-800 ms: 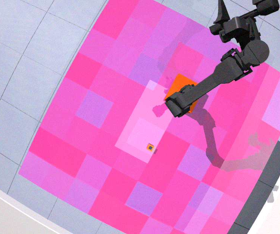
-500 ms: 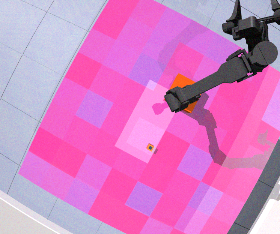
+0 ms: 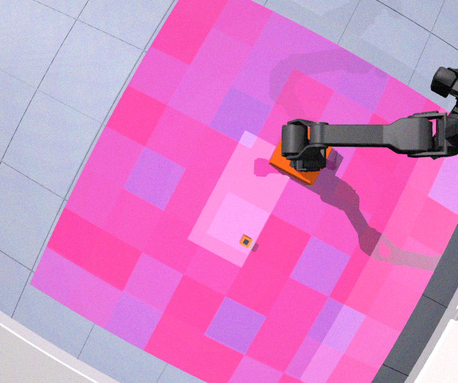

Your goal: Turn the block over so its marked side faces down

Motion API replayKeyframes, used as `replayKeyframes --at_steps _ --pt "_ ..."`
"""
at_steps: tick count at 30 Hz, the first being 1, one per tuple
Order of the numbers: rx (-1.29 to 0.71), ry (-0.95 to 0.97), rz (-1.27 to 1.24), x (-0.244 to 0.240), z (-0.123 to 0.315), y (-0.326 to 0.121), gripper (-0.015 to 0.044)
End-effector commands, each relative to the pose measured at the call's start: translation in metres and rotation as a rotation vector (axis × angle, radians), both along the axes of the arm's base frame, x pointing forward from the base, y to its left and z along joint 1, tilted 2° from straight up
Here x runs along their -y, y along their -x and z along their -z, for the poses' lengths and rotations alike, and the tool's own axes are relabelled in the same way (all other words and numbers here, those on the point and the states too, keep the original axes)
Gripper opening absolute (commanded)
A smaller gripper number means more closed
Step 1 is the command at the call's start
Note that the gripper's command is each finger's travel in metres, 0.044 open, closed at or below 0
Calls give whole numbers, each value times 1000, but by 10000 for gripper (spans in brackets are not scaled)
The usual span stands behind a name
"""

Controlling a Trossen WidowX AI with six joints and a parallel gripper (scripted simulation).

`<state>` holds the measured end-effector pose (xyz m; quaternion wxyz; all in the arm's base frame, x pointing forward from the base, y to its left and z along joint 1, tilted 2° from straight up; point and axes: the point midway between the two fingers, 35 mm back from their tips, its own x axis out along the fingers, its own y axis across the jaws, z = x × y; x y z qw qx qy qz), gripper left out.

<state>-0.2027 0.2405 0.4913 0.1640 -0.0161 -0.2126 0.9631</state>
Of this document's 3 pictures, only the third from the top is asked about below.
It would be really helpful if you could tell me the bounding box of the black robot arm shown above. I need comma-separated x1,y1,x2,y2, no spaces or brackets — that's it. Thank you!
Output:
281,110,458,172

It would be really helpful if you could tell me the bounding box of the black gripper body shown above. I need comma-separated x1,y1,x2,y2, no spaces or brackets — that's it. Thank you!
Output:
430,66,458,120

